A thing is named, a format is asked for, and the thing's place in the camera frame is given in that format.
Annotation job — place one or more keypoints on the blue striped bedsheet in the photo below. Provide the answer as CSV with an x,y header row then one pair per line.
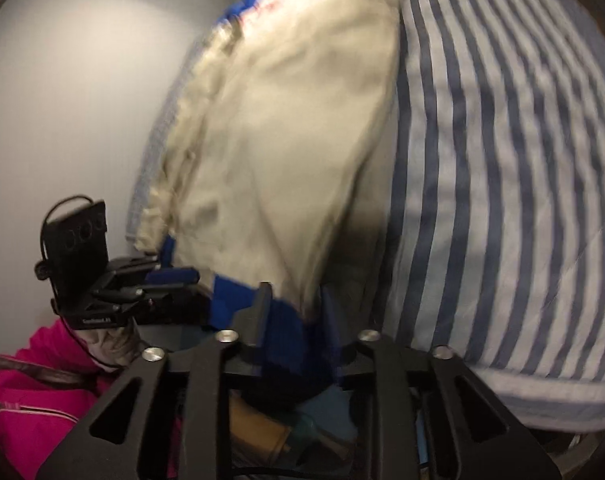
x,y
507,160

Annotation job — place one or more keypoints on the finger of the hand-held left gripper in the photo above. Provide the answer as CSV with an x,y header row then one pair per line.
x,y
172,307
132,263

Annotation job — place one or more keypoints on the person's left forearm pink sleeve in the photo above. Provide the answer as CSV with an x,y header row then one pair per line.
x,y
27,425

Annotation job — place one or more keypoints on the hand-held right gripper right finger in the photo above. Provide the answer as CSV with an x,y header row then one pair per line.
x,y
390,410

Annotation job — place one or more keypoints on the person's left hand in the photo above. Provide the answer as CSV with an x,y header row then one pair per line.
x,y
113,349

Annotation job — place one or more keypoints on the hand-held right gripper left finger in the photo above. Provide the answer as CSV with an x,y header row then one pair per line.
x,y
255,330

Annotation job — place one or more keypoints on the beige and blue work jacket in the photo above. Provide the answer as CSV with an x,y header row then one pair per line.
x,y
282,135

